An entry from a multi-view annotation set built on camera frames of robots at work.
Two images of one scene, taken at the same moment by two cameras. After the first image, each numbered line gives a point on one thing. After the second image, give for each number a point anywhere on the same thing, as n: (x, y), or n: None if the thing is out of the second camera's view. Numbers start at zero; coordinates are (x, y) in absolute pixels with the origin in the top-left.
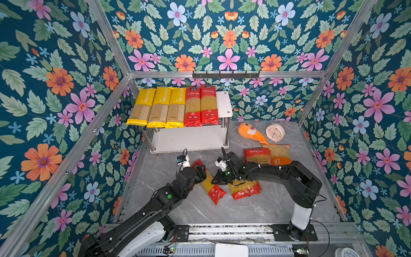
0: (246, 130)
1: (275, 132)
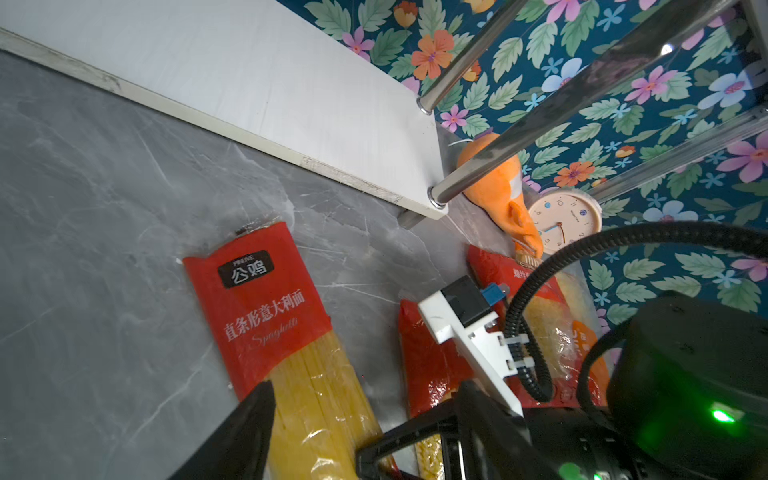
0: (502, 195)
1: (565, 216)
